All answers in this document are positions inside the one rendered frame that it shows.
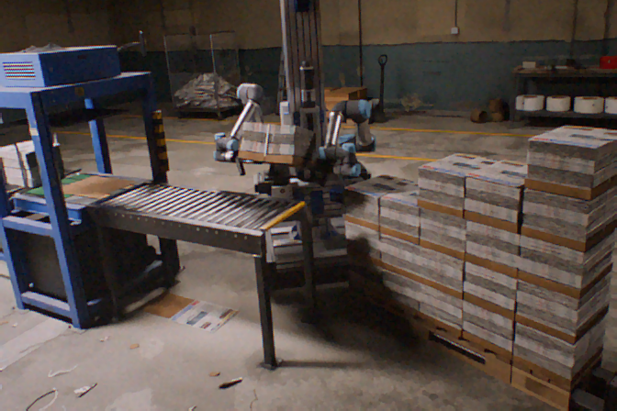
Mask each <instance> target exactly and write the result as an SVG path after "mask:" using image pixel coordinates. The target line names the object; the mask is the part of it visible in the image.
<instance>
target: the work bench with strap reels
mask: <svg viewBox="0 0 617 411"><path fill-rule="evenodd" d="M582 66H589V67H590V68H587V69H573V68H574V67H571V66H555V68H558V69H557V70H556V71H550V77H617V55H615V56H614V55H613V56H606V57H600V65H582ZM546 67H547V66H539V67H536V68H524V69H523V70H517V69H520V68H522V66H517V67H516V68H514V69H513V70H511V72H510V73H512V88H511V106H510V127H509V129H514V128H513V122H514V121H520V120H519V116H532V117H589V118H617V96H613V97H606V98H605V102H604V98H603V97H599V96H579V97H575V104H574V107H570V97H569V96H564V95H552V96H547V100H546V106H544V96H543V95H537V94H524V95H521V84H522V77H549V71H546V70H545V69H546ZM516 77H518V87H517V98H516V107H515V108H514V106H515V88H516ZM603 104H604V107H603ZM514 116H516V120H514Z"/></svg>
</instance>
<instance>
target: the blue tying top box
mask: <svg viewBox="0 0 617 411"><path fill-rule="evenodd" d="M117 48H118V46H94V47H72V48H66V49H69V50H58V51H49V52H40V53H26V52H23V53H8V54H0V84H1V86H19V87H48V86H53V85H60V84H67V83H78V82H84V81H90V80H97V79H103V78H108V77H115V76H121V74H122V73H121V68H120V61H119V56H118V53H115V54H114V51H115V50H116V49H117Z"/></svg>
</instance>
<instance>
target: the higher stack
mask: <svg viewBox="0 0 617 411"><path fill-rule="evenodd" d="M547 132H549V131H546V132H545V133H544V134H542V135H539V136H536V137H534V138H531V139H528V143H527V144H528V146H527V158H526V159H527V162H526V163H527V175H525V177H526V179H530V180H535V181H540V182H545V183H555V184H560V185H564V186H570V187H575V188H580V189H586V190H593V189H594V188H596V187H598V186H600V185H601V184H603V183H605V182H608V181H609V182H610V180H611V179H612V178H614V176H616V175H617V130H608V129H598V128H580V127H579V126H563V127H562V128H558V129H556V130H552V131H551V132H549V133H547ZM523 195H524V198H523V200H524V201H523V210H522V212H523V218H522V219H523V223H522V225H523V226H525V227H527V228H532V229H535V230H539V231H543V232H545V233H549V234H553V235H557V236H561V237H564V238H568V239H574V240H578V241H583V242H587V241H588V240H590V239H592V238H593V237H595V236H596V235H597V234H599V233H600V232H601V231H602V232H603V231H604V228H606V227H607V226H609V225H610V224H611V223H613V222H614V221H615V220H617V184H615V185H614V186H613V187H612V188H610V189H608V190H606V191H604V192H602V193H601V194H599V195H597V196H595V197H594V198H592V199H590V200H588V199H584V198H578V197H574V196H569V195H564V194H556V193H550V192H546V191H541V190H536V189H532V188H526V189H524V194H523ZM616 230H617V228H616V229H615V230H614V231H613V232H611V233H610V234H609V235H606V236H605V237H604V238H602V239H601V240H599V241H598V242H597V243H595V244H594V245H592V246H591V247H590V248H588V249H587V250H585V251H584V250H576V249H572V248H569V247H566V246H562V245H559V244H555V243H551V242H548V241H544V240H540V239H535V238H531V237H526V236H523V235H522V237H521V239H520V243H521V245H520V246H522V247H521V257H520V260H519V262H520V263H519V271H520V272H525V273H528V274H531V275H534V276H538V277H541V278H544V280H546V281H549V282H552V283H558V284H561V285H564V286H566V287H569V288H572V289H575V290H578V291H579V293H580V291H582V290H583V289H584V288H585V287H586V286H587V285H588V284H589V283H591V282H592V281H593V279H594V278H595V277H596V276H597V278H598V275H599V274H600V273H601V272H602V271H604V270H605V269H606V268H608V267H609V266H611V265H612V251H613V250H614V249H615V247H616V246H615V243H616V242H615V241H616ZM611 276H612V273H611V272H609V273H608V274H606V275H605V276H604V277H603V278H602V279H601V281H600V282H598V283H597V284H596V285H595V286H594V287H593V288H592V289H591V290H589V291H588V292H587V293H586V294H585V295H584V296H583V297H582V298H579V299H577V298H574V297H571V296H568V295H565V294H560V293H558V292H554V291H551V290H548V289H545V288H543V287H541V286H538V285H535V284H532V283H526V282H524V281H521V280H519V281H518V288H517V290H518V291H517V297H518V298H517V299H516V301H517V303H518V306H517V314H518V315H521V316H523V317H527V318H530V319H532V320H535V321H537V322H540V323H542V324H545V325H547V326H549V327H551V328H557V329H559V331H562V332H564V333H567V334H569V335H571V336H574V337H575V336H576V335H577V334H578V333H579V332H580V331H582V329H583V328H585V327H586V326H587V325H588V323H589V322H591V321H592V322H593V319H594V318H595V317H596V316H597V315H598V314H599V313H601V312H602V311H603V310H604V309H605V308H606V307H608V305H609V303H610V298H611V295H610V290H611V289H610V286H611ZM605 317H606V316H604V317H603V318H601V319H600V320H599V321H598V322H597V323H596V324H595V325H594V326H593V327H592V328H591V329H590V330H589V332H588V333H587V334H586V335H585V336H584V337H583V338H582V339H579V340H578V341H577V342H576V343H575V344H572V343H569V342H567V341H564V340H562V339H559V338H556V337H553V336H550V335H548V334H545V333H543V332H541V331H539V329H536V328H532V327H530V326H526V325H524V324H522V323H520V322H517V323H516V335H515V338H516V339H515V342H514V345H513V346H514V347H513V349H514V354H515V355H518V357H520V358H522V359H524V360H527V361H530V362H532V363H535V364H537V365H539V366H541V367H543V368H546V369H547V370H549V371H551V372H556V373H558V374H560V375H562V376H564V377H566V378H568V379H570V382H571V379H572V378H573V377H574V375H575V374H576V373H577V372H578V371H579V370H580V369H582V368H583V367H584V365H585V364H586V363H589V360H590V359H591V358H592V357H593V355H594V354H595V353H596V352H597V351H598V350H599V348H600V347H601V346H602V343H603V339H604V337H603V336H604V334H605V328H606V327H605V325H606V324H605V320H606V319H605ZM601 359H602V352H601V353H600V354H599V357H598V358H597V359H596V360H595V361H594V362H593V363H592V364H591V365H590V366H589V367H588V368H587V370H585V371H584V372H583V374H582V375H580V376H579V377H578V378H577V379H576V380H575V382H574V384H573V385H572V386H571V387H567V386H565V385H563V384H561V383H558V382H557V381H556V380H553V379H551V378H549V377H547V376H544V375H542V374H540V373H539V372H535V371H533V370H531V369H528V368H526V367H524V366H521V365H520V364H518V363H516V362H513V363H512V376H511V386H513V387H515V388H517V389H519V390H521V391H523V392H525V393H526V394H530V395H532V396H534V397H536V398H538V399H540V400H542V401H544V402H546V403H547V404H549V405H552V406H554V407H555V408H557V409H559V410H561V411H570V399H571V394H572V389H573V388H574V387H575V388H577V389H579V390H582V391H584V392H587V391H588V389H589V380H590V373H591V369H592V368H593V366H594V365H597V366H600V365H601Z"/></svg>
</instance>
